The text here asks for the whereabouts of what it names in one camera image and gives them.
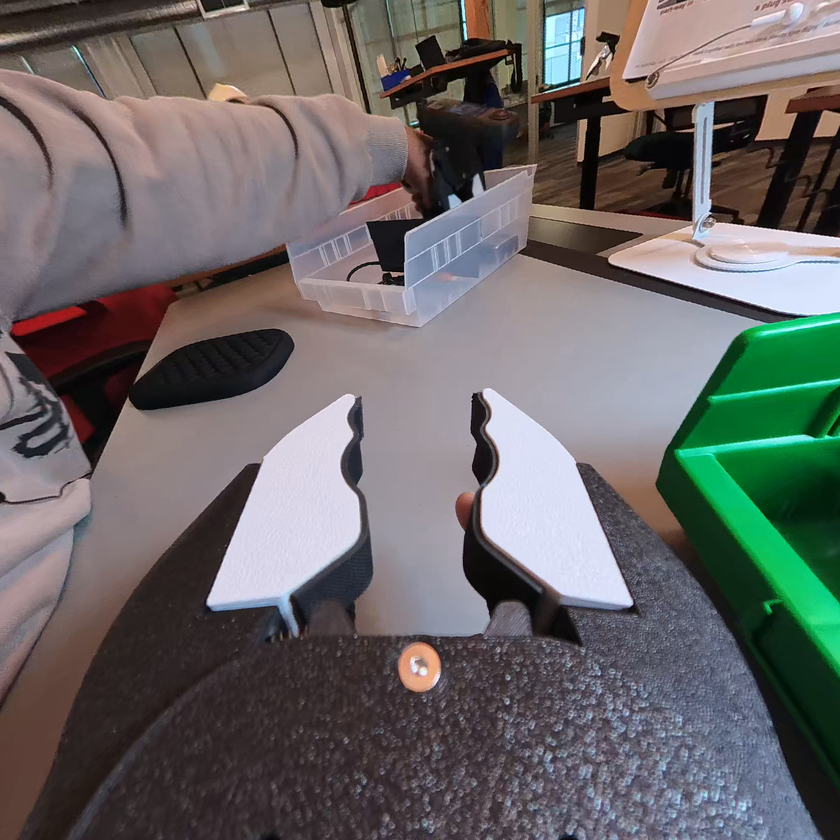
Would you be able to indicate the person's beige hoodie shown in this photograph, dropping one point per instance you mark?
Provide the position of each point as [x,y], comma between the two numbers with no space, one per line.
[33,525]

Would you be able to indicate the person's right hand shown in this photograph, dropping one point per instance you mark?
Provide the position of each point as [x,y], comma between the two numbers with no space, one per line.
[464,508]

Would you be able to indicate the red chair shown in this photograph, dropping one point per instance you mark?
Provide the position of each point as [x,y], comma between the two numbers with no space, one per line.
[98,315]

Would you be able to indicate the wooden standing desk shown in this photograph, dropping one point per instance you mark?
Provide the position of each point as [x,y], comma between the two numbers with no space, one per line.
[453,65]

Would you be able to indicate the green plastic bin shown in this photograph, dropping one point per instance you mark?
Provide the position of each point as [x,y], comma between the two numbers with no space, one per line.
[754,525]

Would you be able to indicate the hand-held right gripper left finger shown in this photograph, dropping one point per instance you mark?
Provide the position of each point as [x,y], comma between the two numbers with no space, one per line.
[295,525]

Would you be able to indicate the person's left hand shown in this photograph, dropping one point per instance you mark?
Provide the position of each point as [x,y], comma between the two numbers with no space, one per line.
[415,164]

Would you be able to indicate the clear plastic bin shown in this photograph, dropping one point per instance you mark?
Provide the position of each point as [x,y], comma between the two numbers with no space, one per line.
[459,262]

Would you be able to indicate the person's left forearm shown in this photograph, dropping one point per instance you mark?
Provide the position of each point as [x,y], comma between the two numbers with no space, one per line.
[197,164]

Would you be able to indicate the wooden desk black legs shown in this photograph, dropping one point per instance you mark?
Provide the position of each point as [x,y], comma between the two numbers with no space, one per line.
[571,88]

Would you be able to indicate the brown top desk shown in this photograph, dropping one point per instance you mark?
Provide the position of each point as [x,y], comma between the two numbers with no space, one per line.
[814,102]

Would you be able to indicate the red plastic bin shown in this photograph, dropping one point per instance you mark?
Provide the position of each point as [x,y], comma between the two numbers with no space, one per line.
[380,193]

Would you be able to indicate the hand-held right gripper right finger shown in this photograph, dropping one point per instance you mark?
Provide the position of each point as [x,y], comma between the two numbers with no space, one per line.
[544,531]

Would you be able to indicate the black office chair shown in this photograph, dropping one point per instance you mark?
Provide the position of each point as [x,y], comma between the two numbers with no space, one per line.
[656,148]

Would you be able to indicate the black divider in clear bin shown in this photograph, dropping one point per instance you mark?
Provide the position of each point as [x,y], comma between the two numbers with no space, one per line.
[390,246]

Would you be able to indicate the wooden clipboard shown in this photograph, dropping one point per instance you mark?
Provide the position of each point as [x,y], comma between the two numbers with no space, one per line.
[620,85]

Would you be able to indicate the white document stand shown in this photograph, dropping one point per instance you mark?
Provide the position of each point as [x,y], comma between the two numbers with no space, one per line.
[754,275]

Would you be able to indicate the printed instruction sheet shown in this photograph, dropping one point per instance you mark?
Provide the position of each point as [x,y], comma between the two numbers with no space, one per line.
[709,33]

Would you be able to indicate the black wrist rest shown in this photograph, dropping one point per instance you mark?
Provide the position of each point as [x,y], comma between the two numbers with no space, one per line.
[210,367]

